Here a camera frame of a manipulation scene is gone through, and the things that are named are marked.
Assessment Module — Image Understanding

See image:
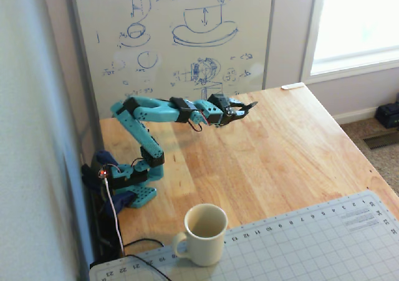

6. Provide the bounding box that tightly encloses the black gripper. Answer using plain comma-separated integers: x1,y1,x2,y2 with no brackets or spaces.
208,93,251,127

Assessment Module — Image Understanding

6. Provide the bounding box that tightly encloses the white ceramic mug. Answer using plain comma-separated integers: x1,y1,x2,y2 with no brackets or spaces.
171,203,229,267

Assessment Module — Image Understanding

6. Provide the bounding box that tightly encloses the whiteboard with blue drawings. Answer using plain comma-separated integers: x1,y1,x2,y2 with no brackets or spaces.
67,0,277,120

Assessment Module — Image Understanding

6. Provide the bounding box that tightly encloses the grey gridded cutting mat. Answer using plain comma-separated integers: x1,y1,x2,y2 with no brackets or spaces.
89,189,399,281

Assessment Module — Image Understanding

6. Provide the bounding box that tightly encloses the brown floor vent grille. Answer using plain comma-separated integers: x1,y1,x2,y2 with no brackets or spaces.
363,133,399,151

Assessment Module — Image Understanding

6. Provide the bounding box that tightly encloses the dark blue table clamp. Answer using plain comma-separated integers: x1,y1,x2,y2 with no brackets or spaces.
81,150,135,216

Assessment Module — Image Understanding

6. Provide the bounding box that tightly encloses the black case on carpet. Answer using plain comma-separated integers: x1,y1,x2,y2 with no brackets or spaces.
373,102,399,129

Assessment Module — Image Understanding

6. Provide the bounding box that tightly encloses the bright window with white frame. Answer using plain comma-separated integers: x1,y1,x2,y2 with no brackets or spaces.
300,0,399,85

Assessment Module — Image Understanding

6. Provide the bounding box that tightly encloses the black cable on table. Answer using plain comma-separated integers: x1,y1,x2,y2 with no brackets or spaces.
123,238,165,254

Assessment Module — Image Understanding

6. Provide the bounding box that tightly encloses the white usb cable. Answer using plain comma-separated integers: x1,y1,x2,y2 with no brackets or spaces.
104,176,125,259

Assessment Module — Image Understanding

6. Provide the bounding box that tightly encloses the dark thin camera cable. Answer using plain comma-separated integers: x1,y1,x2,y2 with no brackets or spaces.
123,254,172,281

